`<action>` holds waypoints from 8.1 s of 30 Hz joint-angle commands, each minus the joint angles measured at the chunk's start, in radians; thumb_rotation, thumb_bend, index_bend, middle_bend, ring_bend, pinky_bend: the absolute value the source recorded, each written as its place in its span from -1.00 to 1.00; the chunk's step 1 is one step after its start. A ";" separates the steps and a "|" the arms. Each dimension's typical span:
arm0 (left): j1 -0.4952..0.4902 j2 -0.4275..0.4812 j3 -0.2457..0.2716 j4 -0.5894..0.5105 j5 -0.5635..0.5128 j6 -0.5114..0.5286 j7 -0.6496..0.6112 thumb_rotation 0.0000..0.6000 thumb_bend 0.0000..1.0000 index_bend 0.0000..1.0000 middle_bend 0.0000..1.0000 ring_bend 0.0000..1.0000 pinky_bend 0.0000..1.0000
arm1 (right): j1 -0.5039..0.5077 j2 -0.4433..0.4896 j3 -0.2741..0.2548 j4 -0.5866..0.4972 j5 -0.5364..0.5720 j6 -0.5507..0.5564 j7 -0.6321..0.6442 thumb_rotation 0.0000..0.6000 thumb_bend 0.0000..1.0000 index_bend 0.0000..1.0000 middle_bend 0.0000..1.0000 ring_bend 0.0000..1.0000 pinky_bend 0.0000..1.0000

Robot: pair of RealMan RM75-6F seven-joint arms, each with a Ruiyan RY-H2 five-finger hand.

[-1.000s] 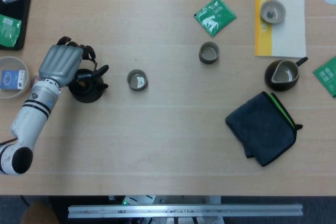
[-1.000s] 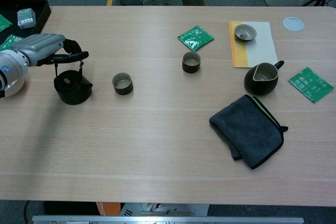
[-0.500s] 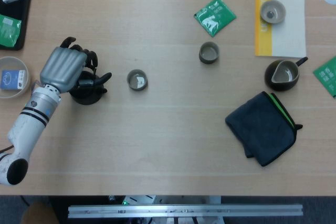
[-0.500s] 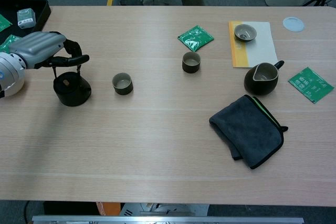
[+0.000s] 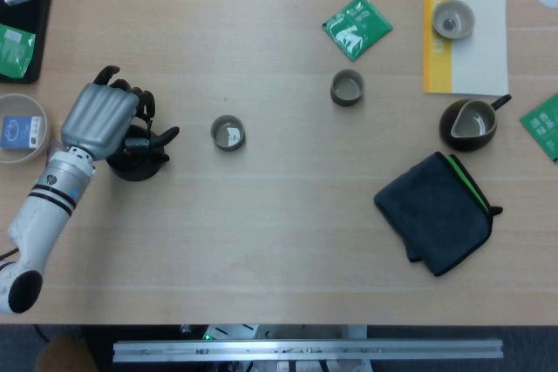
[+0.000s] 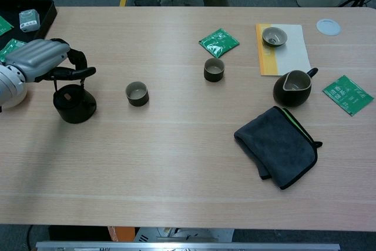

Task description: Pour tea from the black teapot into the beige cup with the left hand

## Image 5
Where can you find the green tea packet white print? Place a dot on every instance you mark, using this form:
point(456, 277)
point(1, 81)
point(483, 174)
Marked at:
point(542, 123)

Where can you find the white round bowl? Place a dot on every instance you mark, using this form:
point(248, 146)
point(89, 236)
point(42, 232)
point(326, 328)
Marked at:
point(22, 106)

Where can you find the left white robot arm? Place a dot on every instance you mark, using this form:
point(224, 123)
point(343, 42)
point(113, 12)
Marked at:
point(48, 206)

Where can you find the grey ceramic tea bowl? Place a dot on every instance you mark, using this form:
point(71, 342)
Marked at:
point(462, 15)

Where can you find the green tea packet clear window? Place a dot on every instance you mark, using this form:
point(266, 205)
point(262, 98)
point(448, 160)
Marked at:
point(357, 28)

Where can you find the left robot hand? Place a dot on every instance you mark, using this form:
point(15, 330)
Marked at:
point(98, 119)

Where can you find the green tea packet white label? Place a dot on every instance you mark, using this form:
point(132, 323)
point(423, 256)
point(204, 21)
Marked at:
point(13, 52)

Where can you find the dark ceramic teacup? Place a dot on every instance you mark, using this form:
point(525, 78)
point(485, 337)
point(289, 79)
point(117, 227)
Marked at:
point(227, 132)
point(346, 99)

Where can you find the dark ceramic fairness pitcher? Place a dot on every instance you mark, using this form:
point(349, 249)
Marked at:
point(473, 121)

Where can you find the yellow and white booklet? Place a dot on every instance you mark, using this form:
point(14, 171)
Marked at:
point(479, 67)

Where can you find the black plastic tray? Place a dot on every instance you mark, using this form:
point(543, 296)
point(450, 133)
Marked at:
point(43, 19)

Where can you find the aluminium profile rail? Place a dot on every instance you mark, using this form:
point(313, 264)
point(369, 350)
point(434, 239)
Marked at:
point(305, 348)

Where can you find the blue tea bag packet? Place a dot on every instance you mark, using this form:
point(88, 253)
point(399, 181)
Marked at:
point(17, 132)

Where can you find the black cast iron teapot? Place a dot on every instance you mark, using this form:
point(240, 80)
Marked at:
point(135, 169)

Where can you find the grey microfiber towel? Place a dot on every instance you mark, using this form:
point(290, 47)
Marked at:
point(436, 215)

